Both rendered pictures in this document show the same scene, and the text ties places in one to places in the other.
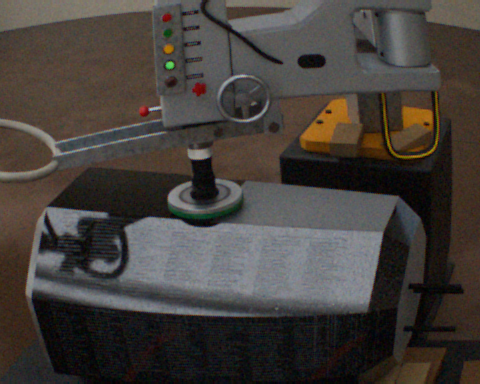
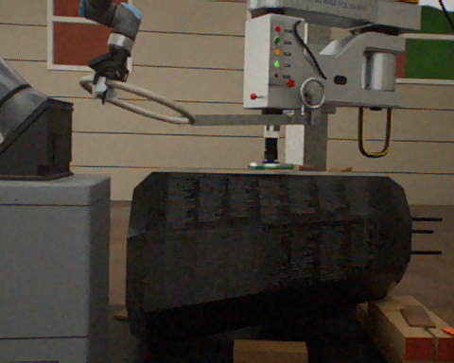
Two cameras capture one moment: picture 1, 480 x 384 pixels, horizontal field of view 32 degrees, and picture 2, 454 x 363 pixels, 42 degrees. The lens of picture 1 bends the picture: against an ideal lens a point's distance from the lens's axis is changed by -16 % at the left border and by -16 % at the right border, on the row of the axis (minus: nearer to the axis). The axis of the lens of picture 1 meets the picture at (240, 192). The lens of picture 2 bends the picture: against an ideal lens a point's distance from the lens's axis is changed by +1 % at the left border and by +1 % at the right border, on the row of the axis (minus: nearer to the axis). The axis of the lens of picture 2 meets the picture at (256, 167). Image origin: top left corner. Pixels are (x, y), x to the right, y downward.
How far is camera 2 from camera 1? 1.78 m
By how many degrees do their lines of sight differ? 34
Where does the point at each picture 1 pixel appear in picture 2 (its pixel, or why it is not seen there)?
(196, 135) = (277, 119)
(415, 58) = (391, 84)
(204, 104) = (288, 96)
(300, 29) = (337, 58)
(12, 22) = not seen: outside the picture
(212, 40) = (296, 54)
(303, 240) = (340, 181)
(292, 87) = (329, 95)
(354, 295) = (385, 207)
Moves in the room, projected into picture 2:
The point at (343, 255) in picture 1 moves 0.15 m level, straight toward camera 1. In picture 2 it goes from (368, 187) to (386, 190)
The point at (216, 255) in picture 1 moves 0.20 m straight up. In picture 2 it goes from (290, 190) to (292, 146)
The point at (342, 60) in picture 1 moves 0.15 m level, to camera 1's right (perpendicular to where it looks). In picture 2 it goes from (355, 81) to (378, 83)
